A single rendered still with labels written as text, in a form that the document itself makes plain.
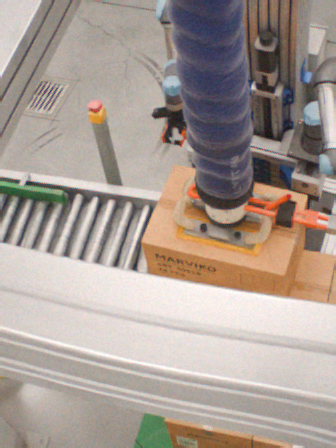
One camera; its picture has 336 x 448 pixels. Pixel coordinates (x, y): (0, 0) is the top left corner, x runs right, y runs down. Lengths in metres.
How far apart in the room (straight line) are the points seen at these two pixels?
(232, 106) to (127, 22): 3.29
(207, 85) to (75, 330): 1.88
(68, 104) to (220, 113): 2.79
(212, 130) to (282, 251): 0.71
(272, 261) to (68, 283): 2.49
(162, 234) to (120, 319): 2.58
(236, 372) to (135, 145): 4.33
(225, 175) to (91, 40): 3.03
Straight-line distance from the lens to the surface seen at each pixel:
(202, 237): 3.10
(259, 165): 3.60
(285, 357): 0.55
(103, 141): 3.87
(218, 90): 2.42
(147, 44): 5.50
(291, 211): 3.01
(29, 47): 1.06
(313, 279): 3.63
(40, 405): 4.09
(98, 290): 0.58
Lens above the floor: 3.71
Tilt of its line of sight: 56 degrees down
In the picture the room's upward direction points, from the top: 11 degrees counter-clockwise
